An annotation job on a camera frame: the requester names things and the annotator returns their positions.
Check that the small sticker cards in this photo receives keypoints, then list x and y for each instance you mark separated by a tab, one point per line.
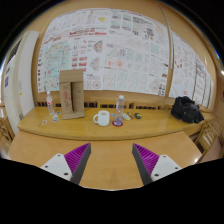
55	118

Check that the white door panel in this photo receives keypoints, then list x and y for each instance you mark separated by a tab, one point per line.
17	89

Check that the black bag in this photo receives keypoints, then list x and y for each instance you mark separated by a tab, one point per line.
186	110

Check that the brown cardboard stand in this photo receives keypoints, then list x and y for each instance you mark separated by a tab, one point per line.
71	88

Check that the white ceramic mug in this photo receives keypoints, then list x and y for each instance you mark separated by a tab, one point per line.
102	118

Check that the small dark object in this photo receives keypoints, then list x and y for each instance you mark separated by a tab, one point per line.
138	116

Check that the white remote-like object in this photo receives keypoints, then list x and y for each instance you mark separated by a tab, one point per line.
126	117

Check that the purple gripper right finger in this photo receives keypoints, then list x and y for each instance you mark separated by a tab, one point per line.
151	166

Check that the right wall poster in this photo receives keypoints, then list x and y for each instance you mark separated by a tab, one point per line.
190	76

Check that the round red coaster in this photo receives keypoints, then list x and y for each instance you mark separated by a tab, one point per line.
117	124

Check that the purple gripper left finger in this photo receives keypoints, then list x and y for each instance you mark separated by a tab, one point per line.
70	166

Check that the clear plastic water bottle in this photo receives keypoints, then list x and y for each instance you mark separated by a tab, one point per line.
119	109

